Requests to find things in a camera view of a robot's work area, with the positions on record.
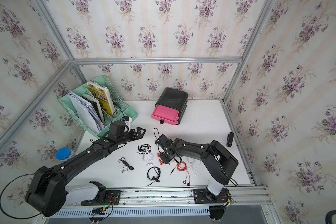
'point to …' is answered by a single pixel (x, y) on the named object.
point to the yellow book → (102, 94)
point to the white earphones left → (148, 157)
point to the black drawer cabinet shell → (174, 99)
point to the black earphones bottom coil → (153, 173)
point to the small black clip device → (229, 139)
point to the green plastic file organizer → (122, 108)
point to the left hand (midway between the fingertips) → (142, 132)
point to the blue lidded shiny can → (64, 153)
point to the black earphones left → (122, 160)
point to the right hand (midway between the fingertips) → (166, 157)
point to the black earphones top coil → (144, 149)
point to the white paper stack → (87, 113)
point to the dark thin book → (95, 103)
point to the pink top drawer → (169, 115)
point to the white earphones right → (195, 164)
